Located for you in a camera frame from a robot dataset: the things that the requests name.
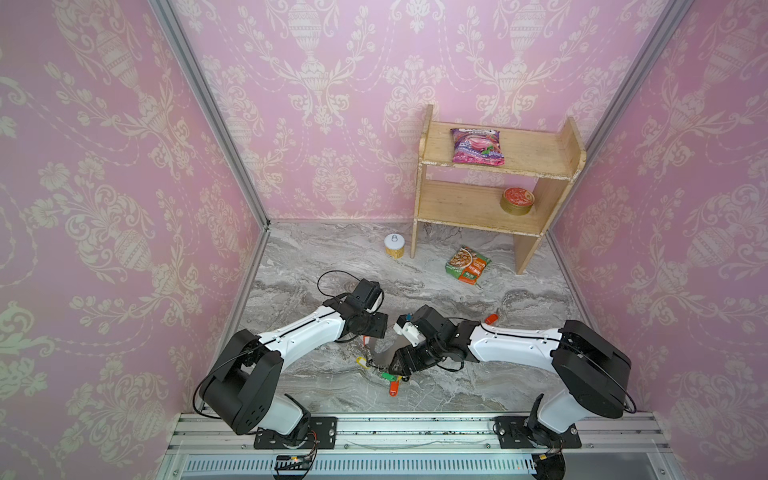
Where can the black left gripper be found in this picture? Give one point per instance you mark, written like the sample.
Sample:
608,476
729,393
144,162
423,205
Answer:
381,325

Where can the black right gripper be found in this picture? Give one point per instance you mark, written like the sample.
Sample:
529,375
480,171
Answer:
405,358

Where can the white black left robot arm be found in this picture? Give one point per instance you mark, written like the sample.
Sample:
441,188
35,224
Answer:
241,386

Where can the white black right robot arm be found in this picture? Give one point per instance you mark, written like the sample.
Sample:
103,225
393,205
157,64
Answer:
593,372

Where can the green orange noodle packet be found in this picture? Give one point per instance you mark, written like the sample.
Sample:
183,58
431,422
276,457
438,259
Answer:
467,265

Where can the white-lidded yellow can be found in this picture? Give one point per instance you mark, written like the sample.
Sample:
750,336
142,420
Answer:
394,245

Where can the red-lidded gold tin can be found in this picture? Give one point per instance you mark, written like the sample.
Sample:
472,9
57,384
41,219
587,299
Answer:
517,201

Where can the pink snack packet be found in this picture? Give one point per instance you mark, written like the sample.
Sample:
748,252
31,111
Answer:
477,146

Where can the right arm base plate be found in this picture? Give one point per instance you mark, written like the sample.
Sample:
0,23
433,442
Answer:
513,432

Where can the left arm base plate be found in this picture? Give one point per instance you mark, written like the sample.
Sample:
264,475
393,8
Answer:
316,432

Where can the aluminium front rail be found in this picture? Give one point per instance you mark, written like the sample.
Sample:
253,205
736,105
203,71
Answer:
469,445

